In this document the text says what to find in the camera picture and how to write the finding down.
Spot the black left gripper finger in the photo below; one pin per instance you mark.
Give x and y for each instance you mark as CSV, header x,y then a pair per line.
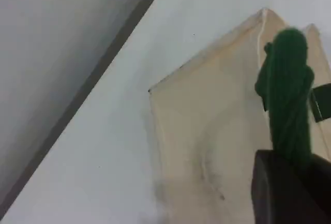
x,y
289,193

